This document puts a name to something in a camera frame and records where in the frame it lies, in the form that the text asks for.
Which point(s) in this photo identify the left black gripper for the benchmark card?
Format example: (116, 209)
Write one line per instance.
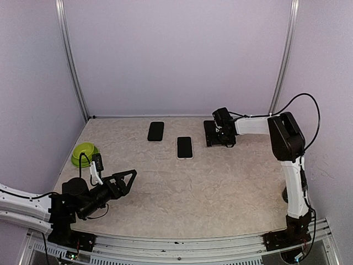
(123, 190)

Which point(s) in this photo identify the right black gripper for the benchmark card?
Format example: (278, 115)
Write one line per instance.
(231, 141)

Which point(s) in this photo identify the black phone case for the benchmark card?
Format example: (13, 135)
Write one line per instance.
(156, 130)
(211, 134)

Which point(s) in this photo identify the pink phone case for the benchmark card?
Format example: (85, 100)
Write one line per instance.
(184, 148)

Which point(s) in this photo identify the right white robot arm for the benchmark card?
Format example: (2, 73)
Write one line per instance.
(288, 147)

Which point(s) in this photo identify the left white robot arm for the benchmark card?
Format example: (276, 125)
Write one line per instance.
(54, 212)

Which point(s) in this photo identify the green bowl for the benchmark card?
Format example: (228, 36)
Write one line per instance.
(88, 148)

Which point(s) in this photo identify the dark green mug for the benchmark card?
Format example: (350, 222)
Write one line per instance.
(285, 195)

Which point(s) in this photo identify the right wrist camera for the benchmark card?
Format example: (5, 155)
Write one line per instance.
(221, 117)

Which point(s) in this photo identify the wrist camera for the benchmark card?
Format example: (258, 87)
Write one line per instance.
(221, 117)
(96, 168)

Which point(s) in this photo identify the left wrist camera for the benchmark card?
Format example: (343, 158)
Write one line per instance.
(96, 168)

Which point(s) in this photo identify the front aluminium rail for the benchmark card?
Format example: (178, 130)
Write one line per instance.
(108, 249)

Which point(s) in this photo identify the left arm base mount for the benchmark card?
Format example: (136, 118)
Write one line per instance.
(63, 235)

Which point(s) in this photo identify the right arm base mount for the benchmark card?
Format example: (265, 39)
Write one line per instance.
(286, 238)

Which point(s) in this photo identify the right aluminium frame post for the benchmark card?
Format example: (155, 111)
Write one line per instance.
(290, 35)

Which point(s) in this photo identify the aluminium frame post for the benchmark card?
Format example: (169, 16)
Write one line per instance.
(60, 10)
(290, 35)

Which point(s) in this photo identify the left aluminium frame post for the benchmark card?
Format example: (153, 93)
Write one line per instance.
(60, 10)

